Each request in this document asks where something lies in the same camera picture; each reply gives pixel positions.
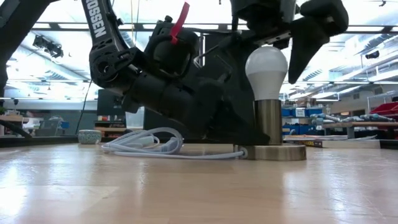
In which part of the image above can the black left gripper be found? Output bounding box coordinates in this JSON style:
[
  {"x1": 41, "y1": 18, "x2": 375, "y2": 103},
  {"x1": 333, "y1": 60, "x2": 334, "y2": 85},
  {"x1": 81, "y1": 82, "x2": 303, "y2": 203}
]
[{"x1": 122, "y1": 61, "x2": 271, "y2": 146}]

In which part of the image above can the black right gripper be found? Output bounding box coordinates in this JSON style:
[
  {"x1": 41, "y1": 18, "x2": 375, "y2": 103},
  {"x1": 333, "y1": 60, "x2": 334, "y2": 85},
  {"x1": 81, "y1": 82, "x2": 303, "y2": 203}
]
[{"x1": 231, "y1": 0, "x2": 349, "y2": 85}]

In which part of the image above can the brass lamp base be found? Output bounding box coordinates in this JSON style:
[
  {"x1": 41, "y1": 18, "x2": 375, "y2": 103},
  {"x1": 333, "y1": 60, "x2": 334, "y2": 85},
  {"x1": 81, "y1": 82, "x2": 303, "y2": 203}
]
[{"x1": 235, "y1": 99, "x2": 308, "y2": 162}]

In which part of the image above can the white lightbulb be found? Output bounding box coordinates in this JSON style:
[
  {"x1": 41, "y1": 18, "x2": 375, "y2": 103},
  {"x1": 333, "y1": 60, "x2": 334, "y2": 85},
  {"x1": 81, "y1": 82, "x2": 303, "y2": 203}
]
[{"x1": 244, "y1": 45, "x2": 289, "y2": 101}]

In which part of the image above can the black folding partition screen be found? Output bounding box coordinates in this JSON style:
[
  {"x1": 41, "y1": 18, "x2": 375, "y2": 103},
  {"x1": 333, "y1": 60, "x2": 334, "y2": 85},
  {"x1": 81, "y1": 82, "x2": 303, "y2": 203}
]
[{"x1": 142, "y1": 29, "x2": 262, "y2": 143}]

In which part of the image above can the long wooden workbench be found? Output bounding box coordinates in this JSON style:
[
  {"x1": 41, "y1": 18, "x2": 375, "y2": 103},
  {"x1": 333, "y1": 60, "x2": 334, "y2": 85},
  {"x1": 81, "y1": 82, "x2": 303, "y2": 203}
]
[{"x1": 322, "y1": 121, "x2": 398, "y2": 139}]

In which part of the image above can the clear plastic tub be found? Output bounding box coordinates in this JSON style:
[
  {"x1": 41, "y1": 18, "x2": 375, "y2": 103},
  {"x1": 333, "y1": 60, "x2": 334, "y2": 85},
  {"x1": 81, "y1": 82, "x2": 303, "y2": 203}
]
[{"x1": 125, "y1": 106, "x2": 146, "y2": 129}]

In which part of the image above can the red storage bin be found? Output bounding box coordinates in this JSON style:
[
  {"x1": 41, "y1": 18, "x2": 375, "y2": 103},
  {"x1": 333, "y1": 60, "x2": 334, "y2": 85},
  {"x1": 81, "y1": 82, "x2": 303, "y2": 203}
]
[{"x1": 369, "y1": 102, "x2": 398, "y2": 117}]

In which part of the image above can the black Outsiders book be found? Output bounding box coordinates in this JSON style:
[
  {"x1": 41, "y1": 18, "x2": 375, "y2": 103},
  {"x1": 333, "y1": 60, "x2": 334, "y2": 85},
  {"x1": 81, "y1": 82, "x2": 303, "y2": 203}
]
[{"x1": 285, "y1": 139, "x2": 382, "y2": 149}]

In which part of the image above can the black computer monitor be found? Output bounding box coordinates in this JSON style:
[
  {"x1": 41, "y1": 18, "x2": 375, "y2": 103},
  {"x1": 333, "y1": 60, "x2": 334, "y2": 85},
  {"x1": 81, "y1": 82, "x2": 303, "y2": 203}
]
[{"x1": 96, "y1": 88, "x2": 127, "y2": 117}]

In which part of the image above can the small grey patterned bowl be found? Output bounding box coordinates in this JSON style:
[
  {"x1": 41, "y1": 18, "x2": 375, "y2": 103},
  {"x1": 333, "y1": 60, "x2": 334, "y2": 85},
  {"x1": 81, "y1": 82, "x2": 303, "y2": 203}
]
[{"x1": 77, "y1": 129, "x2": 103, "y2": 145}]

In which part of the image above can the small wooden side table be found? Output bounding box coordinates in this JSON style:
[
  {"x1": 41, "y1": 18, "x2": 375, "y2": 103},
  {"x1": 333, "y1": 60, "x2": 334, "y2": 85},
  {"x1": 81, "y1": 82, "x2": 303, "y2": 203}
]
[{"x1": 0, "y1": 114, "x2": 30, "y2": 139}]

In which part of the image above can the white lamp power cord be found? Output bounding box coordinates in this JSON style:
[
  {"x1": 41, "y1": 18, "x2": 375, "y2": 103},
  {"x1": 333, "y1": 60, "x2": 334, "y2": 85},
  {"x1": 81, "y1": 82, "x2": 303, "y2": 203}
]
[{"x1": 100, "y1": 126, "x2": 249, "y2": 161}]

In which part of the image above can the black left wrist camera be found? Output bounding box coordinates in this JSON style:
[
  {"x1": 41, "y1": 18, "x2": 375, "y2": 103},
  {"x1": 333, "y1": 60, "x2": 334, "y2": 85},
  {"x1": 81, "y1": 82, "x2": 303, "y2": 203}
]
[{"x1": 144, "y1": 15, "x2": 201, "y2": 80}]

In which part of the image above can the red cable tag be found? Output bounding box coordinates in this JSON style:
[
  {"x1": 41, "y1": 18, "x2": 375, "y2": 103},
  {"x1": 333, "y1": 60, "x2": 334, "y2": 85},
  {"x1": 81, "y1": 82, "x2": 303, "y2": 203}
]
[{"x1": 169, "y1": 1, "x2": 191, "y2": 45}]

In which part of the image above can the black hanging camera rig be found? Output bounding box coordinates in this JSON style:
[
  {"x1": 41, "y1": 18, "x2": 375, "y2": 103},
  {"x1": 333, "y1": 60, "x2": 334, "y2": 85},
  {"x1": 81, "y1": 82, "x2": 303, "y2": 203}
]
[{"x1": 32, "y1": 34, "x2": 65, "y2": 60}]

